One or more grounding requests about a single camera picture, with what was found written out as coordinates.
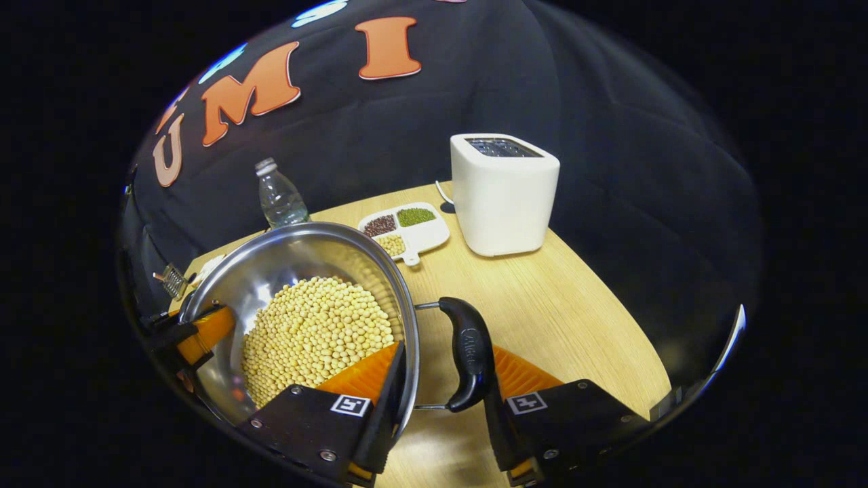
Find steel pot with soybeans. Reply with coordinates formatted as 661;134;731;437
178;222;498;445

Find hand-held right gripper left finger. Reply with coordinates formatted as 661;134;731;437
236;341;408;487

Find black backdrop cloth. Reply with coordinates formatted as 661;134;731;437
119;0;764;407

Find clear plastic water bottle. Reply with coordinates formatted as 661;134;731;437
255;157;311;230

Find white toaster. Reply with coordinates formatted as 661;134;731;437
450;133;561;258

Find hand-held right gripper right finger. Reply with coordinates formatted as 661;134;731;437
483;344;652;487

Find white divided bean tray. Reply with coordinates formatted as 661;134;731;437
357;201;451;266

